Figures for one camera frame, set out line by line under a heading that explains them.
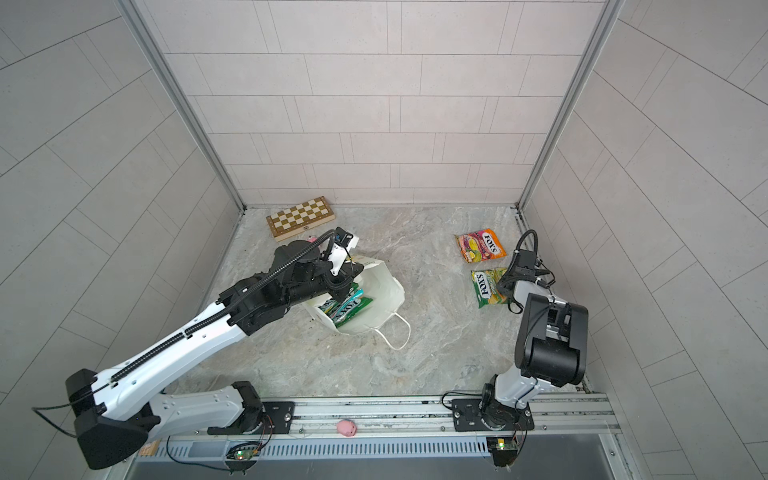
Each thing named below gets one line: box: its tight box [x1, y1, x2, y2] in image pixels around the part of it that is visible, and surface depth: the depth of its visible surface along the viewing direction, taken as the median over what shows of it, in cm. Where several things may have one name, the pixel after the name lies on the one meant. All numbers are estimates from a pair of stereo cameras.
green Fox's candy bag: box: [471, 268, 510, 309], surface depth 93 cm
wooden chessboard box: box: [266, 196, 336, 242], surface depth 111 cm
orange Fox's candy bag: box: [455, 228, 507, 263], surface depth 104 cm
